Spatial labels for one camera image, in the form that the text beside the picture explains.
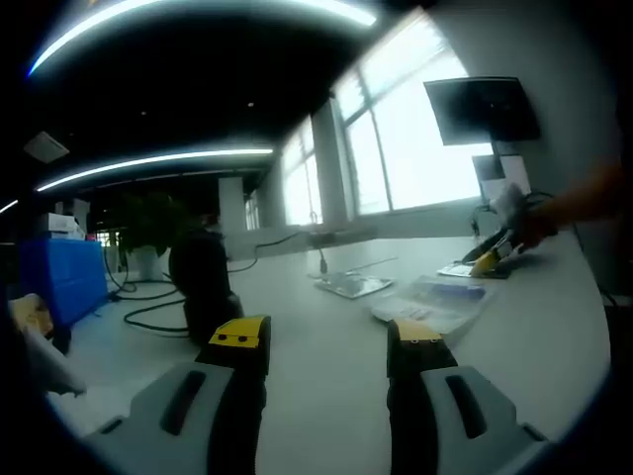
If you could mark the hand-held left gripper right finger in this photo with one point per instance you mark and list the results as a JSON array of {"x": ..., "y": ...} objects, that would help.
[{"x": 440, "y": 420}]

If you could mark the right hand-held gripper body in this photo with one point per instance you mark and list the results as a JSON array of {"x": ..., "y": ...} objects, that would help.
[{"x": 512, "y": 205}]

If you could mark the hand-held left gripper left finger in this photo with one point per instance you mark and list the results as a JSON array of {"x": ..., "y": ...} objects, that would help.
[{"x": 198, "y": 410}]

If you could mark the translucent blue sheet goods packet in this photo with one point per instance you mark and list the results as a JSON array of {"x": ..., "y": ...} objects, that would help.
[{"x": 435, "y": 304}]

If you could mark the person's right hand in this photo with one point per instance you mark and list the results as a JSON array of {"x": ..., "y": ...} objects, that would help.
[{"x": 539, "y": 231}]

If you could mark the small desk monitor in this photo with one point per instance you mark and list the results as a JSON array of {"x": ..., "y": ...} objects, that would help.
[{"x": 514, "y": 170}]

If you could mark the large window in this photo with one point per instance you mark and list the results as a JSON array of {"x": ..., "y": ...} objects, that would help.
[{"x": 420, "y": 158}]

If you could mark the white table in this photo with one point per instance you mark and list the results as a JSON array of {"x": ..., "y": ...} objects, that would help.
[{"x": 321, "y": 376}]

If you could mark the black barcode scanner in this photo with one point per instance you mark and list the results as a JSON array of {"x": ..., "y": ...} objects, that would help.
[{"x": 203, "y": 282}]

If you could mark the white cloth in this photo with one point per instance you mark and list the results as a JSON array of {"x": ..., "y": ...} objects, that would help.
[{"x": 57, "y": 366}]

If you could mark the metal faucet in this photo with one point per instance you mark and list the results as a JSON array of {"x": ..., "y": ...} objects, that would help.
[{"x": 313, "y": 218}]

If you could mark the blue plastic crate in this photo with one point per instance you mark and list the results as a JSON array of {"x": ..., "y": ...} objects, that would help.
[{"x": 69, "y": 277}]

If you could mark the potted green plant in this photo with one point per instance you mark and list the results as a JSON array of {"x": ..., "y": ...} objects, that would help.
[{"x": 148, "y": 227}]

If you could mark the tan cardboard box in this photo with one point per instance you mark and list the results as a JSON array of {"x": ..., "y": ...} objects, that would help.
[{"x": 29, "y": 312}]

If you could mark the narrow window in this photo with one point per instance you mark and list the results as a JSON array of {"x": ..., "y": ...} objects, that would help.
[{"x": 299, "y": 193}]

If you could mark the white cardboard box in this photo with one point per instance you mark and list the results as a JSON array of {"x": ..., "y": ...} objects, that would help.
[{"x": 64, "y": 225}]

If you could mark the long ceiling light strip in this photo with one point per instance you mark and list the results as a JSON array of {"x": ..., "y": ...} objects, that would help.
[
  {"x": 297, "y": 7},
  {"x": 173, "y": 157}
]

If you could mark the short ceiling light strip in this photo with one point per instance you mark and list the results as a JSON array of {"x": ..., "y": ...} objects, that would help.
[{"x": 9, "y": 207}]

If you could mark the ceiling vent panel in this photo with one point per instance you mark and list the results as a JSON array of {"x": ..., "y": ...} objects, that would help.
[{"x": 46, "y": 147}]

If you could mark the black wall monitor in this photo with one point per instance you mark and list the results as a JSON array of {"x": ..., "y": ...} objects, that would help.
[{"x": 479, "y": 111}]

